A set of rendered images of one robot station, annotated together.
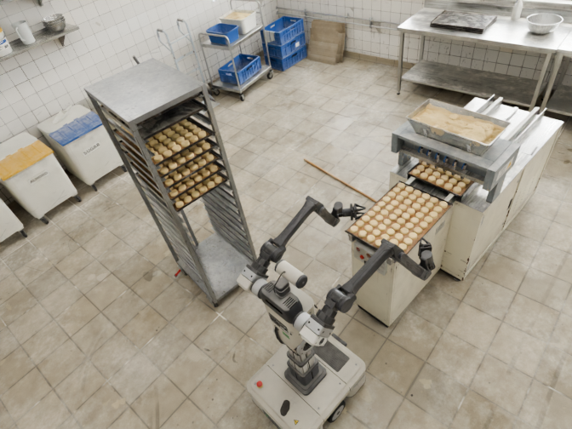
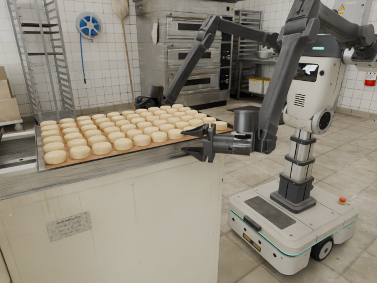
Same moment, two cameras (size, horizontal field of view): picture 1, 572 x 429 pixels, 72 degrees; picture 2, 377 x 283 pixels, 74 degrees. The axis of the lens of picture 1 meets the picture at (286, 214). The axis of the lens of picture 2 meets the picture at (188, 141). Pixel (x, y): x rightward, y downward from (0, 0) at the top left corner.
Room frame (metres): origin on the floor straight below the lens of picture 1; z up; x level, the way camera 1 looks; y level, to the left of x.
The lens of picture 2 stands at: (2.51, -0.41, 1.18)
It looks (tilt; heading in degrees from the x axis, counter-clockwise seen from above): 21 degrees down; 187
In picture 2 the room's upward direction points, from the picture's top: straight up
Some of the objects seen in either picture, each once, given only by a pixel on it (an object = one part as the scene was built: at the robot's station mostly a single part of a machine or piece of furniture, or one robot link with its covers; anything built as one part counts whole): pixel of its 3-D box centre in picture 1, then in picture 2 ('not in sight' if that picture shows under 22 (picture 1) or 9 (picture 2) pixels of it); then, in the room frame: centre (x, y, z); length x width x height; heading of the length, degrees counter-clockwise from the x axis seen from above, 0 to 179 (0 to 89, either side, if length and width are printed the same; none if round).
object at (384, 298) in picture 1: (400, 255); (125, 238); (1.75, -0.76, 0.45); 0.70 x 0.34 x 0.90; 127
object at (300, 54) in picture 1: (286, 55); not in sight; (6.40, -0.49, 0.10); 0.60 x 0.40 x 0.20; 130
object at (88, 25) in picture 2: not in sight; (92, 48); (-1.71, -2.56, 1.10); 0.41 x 0.17 x 1.10; 133
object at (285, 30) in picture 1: (282, 31); not in sight; (6.40, -0.49, 0.50); 0.60 x 0.40 x 0.20; 135
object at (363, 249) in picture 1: (369, 258); not in sight; (1.54, -0.47, 0.77); 0.24 x 0.04 x 0.14; 37
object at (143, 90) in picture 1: (188, 197); not in sight; (2.27, 0.68, 0.93); 0.64 x 0.51 x 1.78; 34
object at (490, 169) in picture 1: (449, 158); not in sight; (2.06, -1.17, 1.01); 0.72 x 0.33 x 0.34; 37
